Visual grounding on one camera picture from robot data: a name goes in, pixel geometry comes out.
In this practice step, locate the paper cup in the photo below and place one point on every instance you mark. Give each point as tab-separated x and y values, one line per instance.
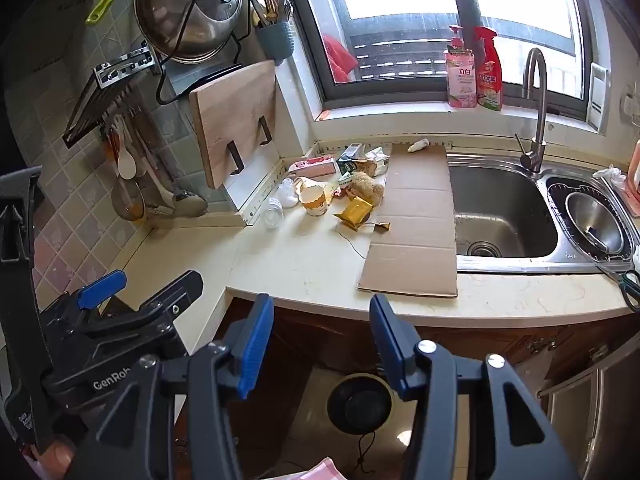
315	200

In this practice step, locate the small white box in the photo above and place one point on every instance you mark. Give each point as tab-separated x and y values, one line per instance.
354	151

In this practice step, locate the window frame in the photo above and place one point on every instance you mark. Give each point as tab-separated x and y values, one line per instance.
315	60

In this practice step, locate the small clear bottle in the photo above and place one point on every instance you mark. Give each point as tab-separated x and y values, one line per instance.
273	214

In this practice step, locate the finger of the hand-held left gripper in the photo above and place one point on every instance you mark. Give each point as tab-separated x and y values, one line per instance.
102	289
170	305

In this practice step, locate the wooden cutting board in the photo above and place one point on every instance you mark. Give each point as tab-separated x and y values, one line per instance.
225	110

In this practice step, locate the mesh skimmer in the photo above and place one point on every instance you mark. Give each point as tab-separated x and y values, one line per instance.
127	202

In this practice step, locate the white tissue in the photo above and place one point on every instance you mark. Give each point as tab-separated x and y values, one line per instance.
378	161

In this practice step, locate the brown paper wrapper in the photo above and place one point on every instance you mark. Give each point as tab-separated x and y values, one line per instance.
366	166

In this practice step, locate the red spray bottle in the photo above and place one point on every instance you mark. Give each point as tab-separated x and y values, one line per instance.
489	80

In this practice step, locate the yellow packet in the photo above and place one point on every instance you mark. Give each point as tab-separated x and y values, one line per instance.
354	212

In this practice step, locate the steel cabinet door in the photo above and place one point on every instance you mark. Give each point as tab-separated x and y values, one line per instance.
600	420

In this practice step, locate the pink detergent bottle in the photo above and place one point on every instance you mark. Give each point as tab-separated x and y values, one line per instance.
462	77

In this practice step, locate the clear plastic bag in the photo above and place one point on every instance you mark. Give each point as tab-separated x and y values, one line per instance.
611	176

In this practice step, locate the cardboard sheet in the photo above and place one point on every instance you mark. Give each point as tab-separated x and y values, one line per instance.
415	220

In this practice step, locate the scissors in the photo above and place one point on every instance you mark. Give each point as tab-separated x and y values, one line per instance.
629	286

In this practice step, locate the wall switch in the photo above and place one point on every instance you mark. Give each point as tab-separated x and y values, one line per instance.
630	105

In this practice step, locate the bundle of cutlery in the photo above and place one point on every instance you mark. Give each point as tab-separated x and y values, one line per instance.
271	7

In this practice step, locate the black drain basket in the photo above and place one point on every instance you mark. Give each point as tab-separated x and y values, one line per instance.
555	210

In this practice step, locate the green drink carton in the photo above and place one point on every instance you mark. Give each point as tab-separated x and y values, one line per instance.
346	167

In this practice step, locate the small white tube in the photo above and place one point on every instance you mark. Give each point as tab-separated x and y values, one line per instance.
417	146

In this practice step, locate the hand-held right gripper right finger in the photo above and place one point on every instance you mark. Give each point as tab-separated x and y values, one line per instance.
391	350

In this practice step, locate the white rice paddle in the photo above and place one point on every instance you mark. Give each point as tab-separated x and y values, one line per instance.
127	162

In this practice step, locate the pink checked cloth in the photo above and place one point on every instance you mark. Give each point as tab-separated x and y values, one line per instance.
320	471

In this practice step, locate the black wall hook rail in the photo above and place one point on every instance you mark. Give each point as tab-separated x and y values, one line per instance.
85	110

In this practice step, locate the steel ladle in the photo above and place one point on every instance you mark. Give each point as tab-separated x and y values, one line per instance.
192	204

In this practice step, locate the round black waste bin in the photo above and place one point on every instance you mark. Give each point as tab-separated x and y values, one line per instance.
359	405

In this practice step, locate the blue-grey utensil holder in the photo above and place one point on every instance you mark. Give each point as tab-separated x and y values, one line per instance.
275	42

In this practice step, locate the steel bowl on rack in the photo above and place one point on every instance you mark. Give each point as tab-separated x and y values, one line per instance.
190	10

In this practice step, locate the small orange object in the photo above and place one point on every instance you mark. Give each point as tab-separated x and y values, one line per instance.
323	115

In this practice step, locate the white plastic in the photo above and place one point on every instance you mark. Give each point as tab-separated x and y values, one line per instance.
287	194

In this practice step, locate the pink box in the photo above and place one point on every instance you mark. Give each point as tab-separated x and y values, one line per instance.
312	167

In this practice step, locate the red cloth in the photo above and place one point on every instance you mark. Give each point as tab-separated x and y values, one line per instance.
341	57

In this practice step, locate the steel faucet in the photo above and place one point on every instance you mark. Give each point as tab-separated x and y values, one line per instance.
537	130

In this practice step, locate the steel sink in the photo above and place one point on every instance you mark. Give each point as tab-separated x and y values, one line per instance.
500	210

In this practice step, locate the person's left hand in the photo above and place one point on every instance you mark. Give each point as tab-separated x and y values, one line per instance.
55	457

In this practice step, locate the white slotted wall panel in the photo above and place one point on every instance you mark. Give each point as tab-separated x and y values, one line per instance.
599	97

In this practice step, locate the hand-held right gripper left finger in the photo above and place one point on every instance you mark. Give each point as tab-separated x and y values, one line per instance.
254	350

